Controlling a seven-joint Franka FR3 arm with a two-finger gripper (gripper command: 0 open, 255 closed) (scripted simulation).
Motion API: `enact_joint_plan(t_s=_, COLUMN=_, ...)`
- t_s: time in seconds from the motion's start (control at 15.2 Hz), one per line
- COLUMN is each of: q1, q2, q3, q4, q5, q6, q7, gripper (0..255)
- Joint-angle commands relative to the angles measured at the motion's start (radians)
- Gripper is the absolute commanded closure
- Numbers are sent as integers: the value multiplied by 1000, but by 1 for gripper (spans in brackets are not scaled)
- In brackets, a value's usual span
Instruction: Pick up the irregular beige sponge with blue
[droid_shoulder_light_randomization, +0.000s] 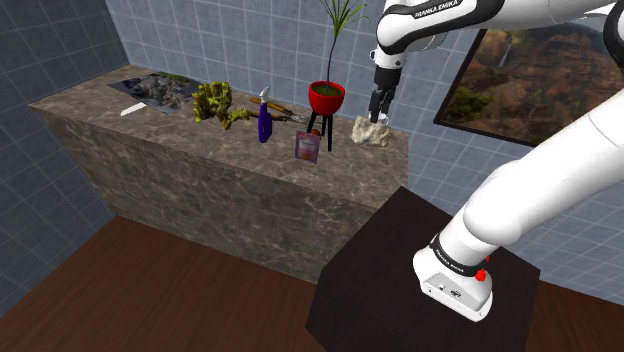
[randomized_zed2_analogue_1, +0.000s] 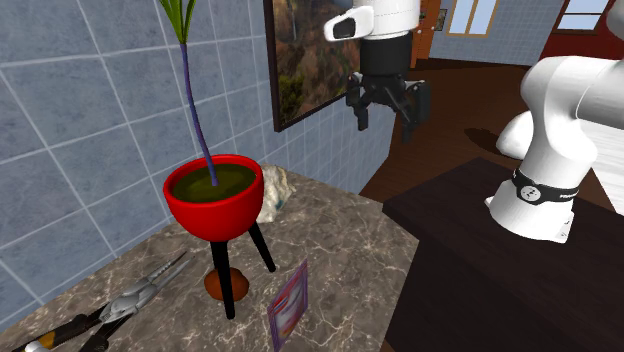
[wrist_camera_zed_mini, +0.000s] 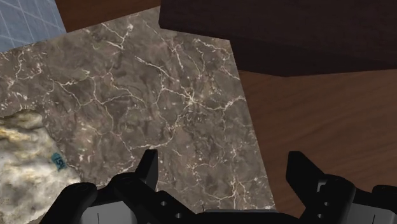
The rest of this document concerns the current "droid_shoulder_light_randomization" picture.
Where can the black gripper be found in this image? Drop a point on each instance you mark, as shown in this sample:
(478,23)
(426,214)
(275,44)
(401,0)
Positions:
(387,78)

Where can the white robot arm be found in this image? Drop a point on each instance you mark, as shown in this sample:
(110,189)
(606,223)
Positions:
(546,180)

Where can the pale grey rock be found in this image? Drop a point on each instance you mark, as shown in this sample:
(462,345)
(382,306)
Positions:
(370,132)

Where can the potted plant on black stand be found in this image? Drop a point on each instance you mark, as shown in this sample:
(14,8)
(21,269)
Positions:
(326,100)

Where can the small brown ball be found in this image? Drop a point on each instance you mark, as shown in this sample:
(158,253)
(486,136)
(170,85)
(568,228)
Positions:
(316,132)

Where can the pink packet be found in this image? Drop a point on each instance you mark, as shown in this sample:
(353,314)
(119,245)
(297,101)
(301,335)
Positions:
(307,146)

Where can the blue spray bottle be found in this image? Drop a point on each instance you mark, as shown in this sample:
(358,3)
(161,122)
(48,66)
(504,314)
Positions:
(264,124)

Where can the yellow green coral figure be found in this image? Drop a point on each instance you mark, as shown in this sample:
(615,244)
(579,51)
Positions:
(213,101)

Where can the dark robot stand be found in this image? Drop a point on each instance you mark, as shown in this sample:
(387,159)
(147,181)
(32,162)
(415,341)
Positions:
(390,273)

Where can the dark rocky sink basin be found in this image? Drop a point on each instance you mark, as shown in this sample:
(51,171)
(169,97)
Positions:
(156,90)

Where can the white knife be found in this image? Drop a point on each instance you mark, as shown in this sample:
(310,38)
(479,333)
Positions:
(132,109)

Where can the framed landscape wall picture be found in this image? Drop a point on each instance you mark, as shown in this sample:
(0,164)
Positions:
(531,83)

